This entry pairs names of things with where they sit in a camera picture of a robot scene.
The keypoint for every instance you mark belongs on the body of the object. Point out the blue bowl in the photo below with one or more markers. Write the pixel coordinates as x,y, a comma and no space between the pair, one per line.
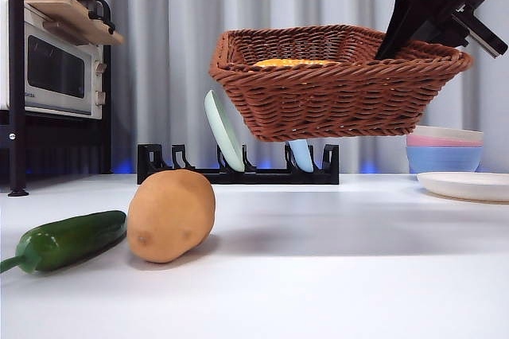
443,160

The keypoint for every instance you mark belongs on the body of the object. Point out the light blue plate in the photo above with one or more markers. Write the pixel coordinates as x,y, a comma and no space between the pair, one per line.
301,154

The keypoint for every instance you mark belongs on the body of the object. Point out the wooden cutting board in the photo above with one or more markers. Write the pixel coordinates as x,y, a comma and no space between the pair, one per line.
75,20

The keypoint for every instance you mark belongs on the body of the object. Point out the tan potato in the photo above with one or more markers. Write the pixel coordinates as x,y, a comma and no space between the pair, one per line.
171,215

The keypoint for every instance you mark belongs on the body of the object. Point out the black dish rack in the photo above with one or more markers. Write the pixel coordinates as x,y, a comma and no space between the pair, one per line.
270,177

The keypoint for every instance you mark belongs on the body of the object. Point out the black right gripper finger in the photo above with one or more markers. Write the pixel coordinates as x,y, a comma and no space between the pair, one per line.
431,28
399,24

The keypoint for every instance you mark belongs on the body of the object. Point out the pink bowl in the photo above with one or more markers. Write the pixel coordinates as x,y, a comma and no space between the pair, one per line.
441,141

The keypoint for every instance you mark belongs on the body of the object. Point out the white plate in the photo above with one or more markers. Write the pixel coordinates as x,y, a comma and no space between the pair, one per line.
465,185

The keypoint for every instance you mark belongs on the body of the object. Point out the pale green plate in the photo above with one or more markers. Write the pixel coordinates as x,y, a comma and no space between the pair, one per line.
224,136

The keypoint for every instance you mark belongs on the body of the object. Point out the green cucumber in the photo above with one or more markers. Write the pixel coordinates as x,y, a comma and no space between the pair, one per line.
67,239

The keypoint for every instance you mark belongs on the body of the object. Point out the white toaster oven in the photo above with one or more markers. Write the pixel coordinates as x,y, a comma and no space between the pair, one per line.
55,68

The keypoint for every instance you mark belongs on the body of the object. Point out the grey curtain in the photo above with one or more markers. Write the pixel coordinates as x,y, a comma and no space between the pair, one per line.
179,56

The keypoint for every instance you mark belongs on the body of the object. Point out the beige bowl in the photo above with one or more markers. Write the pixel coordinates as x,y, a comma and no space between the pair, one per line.
445,132

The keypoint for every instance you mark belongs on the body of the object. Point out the brown wicker basket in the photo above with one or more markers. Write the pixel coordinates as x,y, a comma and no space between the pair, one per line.
326,96

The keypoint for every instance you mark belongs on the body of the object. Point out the orange corn cob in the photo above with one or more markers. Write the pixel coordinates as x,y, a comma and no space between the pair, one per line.
294,63

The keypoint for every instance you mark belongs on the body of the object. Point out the black metal shelf frame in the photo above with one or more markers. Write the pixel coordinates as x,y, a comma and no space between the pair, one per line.
16,76

